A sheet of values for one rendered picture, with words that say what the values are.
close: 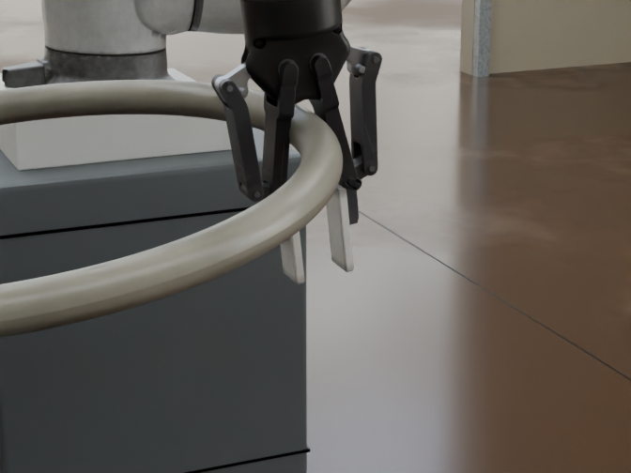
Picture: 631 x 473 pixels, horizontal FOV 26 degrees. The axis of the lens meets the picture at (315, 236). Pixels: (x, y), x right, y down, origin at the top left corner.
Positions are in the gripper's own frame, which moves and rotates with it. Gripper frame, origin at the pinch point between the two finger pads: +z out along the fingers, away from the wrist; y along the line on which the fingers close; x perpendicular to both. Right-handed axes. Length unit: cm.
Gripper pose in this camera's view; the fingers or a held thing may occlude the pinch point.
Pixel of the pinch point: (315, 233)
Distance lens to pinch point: 108.8
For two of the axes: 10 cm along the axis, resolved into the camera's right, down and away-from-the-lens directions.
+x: 3.8, 2.9, -8.8
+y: -9.2, 2.2, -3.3
